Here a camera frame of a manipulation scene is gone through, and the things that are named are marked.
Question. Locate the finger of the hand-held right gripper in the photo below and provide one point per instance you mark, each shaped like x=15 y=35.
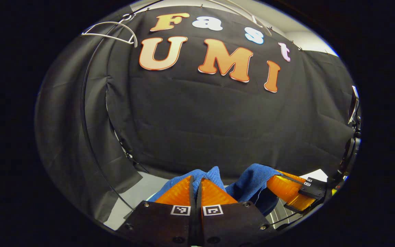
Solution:
x=286 y=192
x=295 y=177

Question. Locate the dark monitor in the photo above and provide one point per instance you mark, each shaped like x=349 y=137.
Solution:
x=354 y=106

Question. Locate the black backdrop cloth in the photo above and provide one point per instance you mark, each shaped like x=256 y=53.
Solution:
x=201 y=130

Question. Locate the white plastic clothes hanger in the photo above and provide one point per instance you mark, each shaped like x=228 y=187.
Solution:
x=115 y=23
x=249 y=15

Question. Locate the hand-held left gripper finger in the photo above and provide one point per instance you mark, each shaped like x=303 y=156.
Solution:
x=193 y=223
x=200 y=223

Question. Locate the black metal clothes rack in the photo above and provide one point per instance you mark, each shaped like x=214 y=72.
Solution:
x=82 y=103

